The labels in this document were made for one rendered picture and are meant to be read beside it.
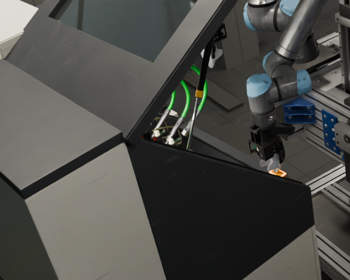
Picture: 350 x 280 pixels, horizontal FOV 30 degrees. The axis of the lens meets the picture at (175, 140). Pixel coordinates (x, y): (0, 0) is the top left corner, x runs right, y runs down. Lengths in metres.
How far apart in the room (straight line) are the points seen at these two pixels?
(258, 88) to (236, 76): 2.83
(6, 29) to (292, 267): 1.23
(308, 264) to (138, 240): 0.78
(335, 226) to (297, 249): 0.88
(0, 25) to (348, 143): 1.23
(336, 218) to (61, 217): 1.82
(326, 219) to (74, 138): 1.78
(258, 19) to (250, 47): 2.32
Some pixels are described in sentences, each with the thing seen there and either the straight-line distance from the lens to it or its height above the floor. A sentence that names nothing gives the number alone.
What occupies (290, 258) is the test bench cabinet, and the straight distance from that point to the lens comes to 2.25.
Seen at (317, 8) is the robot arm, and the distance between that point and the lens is 2.08.
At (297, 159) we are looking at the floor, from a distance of 3.88.
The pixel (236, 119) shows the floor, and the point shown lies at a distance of 4.32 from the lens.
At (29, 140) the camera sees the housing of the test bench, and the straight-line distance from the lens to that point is 1.66.
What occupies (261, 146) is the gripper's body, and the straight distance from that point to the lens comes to 2.08.
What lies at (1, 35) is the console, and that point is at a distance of 2.20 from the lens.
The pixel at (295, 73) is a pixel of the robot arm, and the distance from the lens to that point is 2.04.
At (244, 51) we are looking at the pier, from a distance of 4.96.
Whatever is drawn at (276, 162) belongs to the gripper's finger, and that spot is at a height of 1.02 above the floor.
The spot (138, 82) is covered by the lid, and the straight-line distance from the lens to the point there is 1.64.
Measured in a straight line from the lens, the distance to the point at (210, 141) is 2.45.
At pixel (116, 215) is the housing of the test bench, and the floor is 1.29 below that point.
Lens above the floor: 2.31
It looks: 33 degrees down
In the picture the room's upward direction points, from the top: 14 degrees counter-clockwise
